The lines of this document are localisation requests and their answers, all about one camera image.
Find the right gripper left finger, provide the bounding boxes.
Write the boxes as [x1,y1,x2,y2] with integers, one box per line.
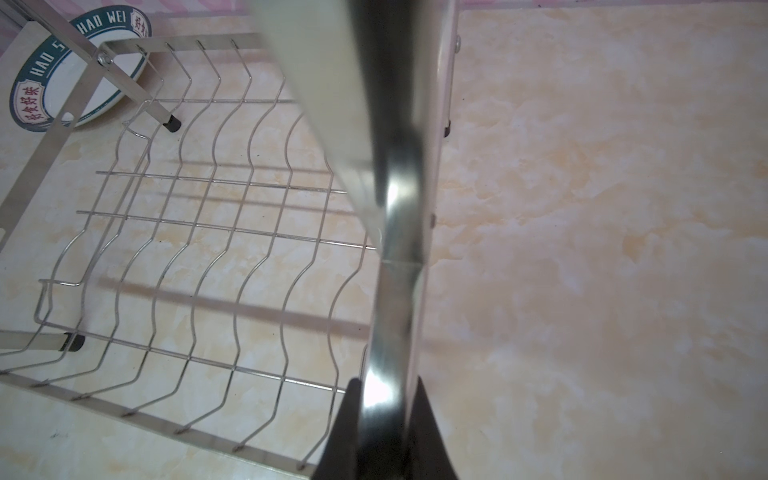
[311,378,362,480]

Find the white plate black text rim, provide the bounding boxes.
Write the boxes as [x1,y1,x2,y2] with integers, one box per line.
[9,5,152,132]

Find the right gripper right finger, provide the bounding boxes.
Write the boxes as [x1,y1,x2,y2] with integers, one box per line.
[407,378,459,480]

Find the silver two-tier dish rack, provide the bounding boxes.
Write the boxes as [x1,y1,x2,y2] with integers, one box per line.
[1,1,460,479]

